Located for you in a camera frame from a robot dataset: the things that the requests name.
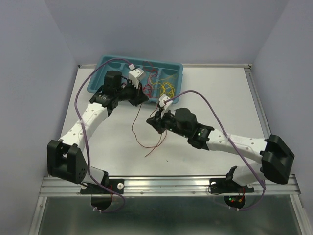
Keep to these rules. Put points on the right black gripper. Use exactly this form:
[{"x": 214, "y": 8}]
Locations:
[{"x": 157, "y": 123}]

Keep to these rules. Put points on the teal compartment tray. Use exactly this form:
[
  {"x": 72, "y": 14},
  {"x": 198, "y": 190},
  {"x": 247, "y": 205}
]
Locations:
[{"x": 160, "y": 77}]

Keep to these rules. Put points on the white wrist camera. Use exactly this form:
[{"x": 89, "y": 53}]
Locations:
[
  {"x": 164, "y": 103},
  {"x": 135, "y": 75}
]

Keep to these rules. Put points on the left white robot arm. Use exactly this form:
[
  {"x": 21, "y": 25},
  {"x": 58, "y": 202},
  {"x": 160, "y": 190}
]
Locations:
[{"x": 65, "y": 158}]

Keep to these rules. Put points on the aluminium mounting rail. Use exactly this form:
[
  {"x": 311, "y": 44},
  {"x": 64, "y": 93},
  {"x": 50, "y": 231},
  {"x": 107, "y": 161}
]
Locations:
[{"x": 158, "y": 186}]

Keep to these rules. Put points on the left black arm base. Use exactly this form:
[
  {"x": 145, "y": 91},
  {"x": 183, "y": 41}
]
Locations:
[{"x": 107, "y": 195}]

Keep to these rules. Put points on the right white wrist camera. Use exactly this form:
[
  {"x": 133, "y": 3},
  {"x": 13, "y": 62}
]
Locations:
[{"x": 164, "y": 103}]

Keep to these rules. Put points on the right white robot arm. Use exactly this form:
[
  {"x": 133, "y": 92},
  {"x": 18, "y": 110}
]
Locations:
[{"x": 272, "y": 158}]

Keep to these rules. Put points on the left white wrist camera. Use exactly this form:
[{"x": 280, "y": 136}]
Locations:
[{"x": 135, "y": 75}]

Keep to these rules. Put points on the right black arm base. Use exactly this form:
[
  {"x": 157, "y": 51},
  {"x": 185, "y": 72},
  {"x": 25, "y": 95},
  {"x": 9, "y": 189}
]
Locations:
[{"x": 237, "y": 194}]

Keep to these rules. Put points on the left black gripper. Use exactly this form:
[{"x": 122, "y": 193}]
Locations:
[{"x": 139, "y": 96}]

